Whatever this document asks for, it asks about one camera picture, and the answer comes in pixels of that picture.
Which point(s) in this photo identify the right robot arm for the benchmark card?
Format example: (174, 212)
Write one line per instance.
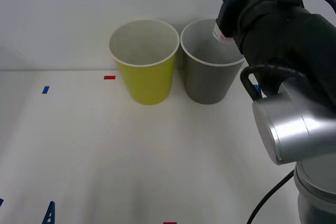
(288, 51)

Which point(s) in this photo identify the yellow-green plastic bin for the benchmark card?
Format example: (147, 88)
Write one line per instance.
(147, 82)

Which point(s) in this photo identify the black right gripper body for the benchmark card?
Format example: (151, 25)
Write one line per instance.
(233, 14)

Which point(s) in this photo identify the grey plastic bin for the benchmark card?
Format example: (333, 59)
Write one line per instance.
(207, 82)

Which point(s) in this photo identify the plastic bottle with white-red label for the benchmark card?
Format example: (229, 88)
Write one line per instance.
(218, 32)

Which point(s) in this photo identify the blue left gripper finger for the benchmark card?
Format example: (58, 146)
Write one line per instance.
(1, 202)
(50, 216)

